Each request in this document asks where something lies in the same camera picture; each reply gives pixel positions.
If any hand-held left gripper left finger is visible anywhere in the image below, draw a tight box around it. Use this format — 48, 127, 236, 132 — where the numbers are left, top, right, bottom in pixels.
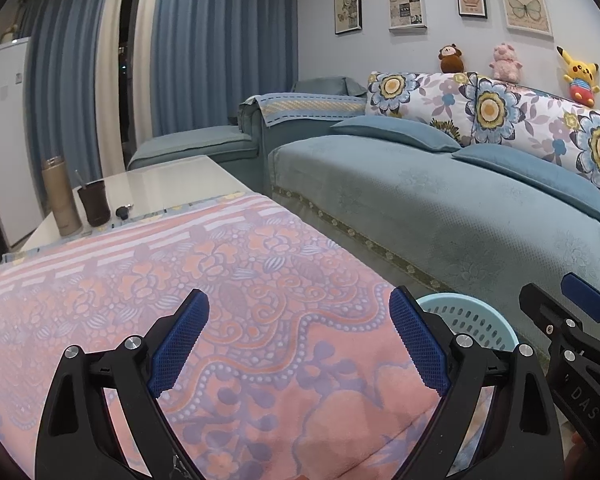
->
35, 288, 211, 480

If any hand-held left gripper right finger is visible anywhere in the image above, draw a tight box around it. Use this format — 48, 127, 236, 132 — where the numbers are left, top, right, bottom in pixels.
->
388, 286, 567, 480

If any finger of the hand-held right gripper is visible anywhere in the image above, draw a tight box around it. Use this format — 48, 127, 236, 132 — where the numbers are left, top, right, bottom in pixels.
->
561, 272, 600, 332
519, 283, 582, 342

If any light blue wastebasket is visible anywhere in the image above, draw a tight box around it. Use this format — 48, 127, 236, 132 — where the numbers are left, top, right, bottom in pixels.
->
413, 293, 521, 472

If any person's right hand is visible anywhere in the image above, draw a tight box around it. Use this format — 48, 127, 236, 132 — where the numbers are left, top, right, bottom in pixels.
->
562, 432, 595, 480

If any pink printed blanket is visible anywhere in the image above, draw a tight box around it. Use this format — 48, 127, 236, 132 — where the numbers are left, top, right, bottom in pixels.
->
0, 191, 497, 480

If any teal flat cushion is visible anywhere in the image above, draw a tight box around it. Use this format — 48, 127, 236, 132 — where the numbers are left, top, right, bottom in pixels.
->
329, 114, 464, 154
451, 143, 600, 224

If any teal sofa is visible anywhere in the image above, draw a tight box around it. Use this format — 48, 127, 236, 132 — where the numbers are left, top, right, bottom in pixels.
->
126, 76, 600, 367

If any floral cushion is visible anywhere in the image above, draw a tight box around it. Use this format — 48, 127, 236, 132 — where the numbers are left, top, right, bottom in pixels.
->
364, 71, 478, 145
467, 76, 600, 163
562, 109, 600, 192

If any brown cup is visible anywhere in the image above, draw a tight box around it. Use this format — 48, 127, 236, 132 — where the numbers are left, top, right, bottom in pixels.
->
76, 179, 112, 227

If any tan tumbler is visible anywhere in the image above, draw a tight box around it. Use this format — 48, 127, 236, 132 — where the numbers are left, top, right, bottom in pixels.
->
40, 157, 84, 237

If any pink pig plush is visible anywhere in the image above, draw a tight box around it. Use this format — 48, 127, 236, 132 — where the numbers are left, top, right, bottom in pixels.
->
489, 42, 524, 83

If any brown monkey plush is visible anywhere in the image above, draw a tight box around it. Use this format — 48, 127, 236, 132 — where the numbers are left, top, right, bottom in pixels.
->
438, 43, 467, 75

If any white refrigerator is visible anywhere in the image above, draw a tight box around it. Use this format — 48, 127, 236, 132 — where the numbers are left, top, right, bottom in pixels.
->
0, 37, 44, 249

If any grey-blue folded cushion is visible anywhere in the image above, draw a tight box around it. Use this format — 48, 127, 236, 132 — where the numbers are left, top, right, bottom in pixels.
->
292, 75, 369, 97

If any cream curtain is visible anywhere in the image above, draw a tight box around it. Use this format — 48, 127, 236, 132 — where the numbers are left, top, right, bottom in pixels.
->
129, 0, 167, 142
96, 0, 132, 162

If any blue curtain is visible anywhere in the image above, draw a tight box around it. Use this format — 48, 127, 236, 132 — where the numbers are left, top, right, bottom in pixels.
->
150, 0, 301, 139
22, 0, 119, 202

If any butterfly wall picture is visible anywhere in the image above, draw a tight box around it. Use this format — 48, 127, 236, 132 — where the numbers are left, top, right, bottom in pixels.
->
499, 0, 554, 37

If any crown framed wall picture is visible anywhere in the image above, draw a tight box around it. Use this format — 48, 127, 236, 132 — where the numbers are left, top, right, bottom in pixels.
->
455, 0, 487, 19

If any white canvas wall picture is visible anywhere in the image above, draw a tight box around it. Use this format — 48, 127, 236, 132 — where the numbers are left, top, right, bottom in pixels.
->
388, 0, 428, 33

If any tall framed wall picture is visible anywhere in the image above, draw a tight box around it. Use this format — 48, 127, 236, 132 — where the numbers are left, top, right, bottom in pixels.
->
333, 0, 362, 36

